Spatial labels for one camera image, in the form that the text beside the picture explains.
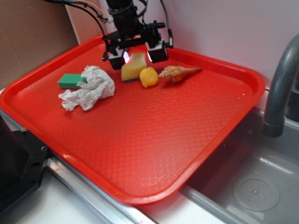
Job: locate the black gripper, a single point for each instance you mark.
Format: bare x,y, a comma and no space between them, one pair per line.
144,34

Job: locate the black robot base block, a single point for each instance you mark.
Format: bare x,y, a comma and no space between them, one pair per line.
23,158

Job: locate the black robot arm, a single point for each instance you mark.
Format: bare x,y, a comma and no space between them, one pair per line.
131,32

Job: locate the yellow sponge with dark pad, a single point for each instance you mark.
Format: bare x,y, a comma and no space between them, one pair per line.
132,68

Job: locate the green sponge block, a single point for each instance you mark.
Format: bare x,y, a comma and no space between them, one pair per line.
70,81

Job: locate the yellow rubber duck toy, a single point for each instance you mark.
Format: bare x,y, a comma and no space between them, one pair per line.
148,77

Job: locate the brown spiral seashell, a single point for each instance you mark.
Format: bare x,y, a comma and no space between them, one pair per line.
176,74

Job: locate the crumpled white paper towel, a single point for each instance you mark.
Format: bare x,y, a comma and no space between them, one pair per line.
99,85

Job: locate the red plastic tray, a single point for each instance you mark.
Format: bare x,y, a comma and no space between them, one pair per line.
142,144

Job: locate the brown cardboard panel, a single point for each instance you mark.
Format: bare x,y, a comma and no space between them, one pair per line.
32,32

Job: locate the grey sink faucet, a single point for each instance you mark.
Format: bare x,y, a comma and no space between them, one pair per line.
283,97

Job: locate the grey plastic sink basin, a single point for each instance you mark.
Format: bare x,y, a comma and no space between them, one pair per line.
250,178

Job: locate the silver metal counter rail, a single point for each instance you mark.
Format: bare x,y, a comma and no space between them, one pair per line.
66,197

